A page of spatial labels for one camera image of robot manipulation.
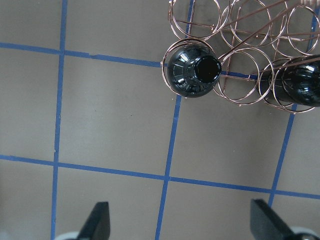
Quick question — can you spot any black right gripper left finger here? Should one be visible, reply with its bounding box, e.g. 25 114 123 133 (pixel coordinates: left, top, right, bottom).
77 201 111 240

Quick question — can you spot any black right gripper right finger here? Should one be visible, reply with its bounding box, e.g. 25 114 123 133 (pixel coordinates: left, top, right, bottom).
250 199 297 240

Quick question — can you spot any dark wine bottle upright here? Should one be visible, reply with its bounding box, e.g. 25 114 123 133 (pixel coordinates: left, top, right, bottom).
166 44 222 98

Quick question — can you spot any dark wine bottle under handle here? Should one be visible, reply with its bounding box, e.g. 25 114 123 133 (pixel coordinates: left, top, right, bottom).
256 54 320 107

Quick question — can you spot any copper wire wine basket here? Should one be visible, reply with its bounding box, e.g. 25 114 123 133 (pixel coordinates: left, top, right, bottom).
160 0 320 114

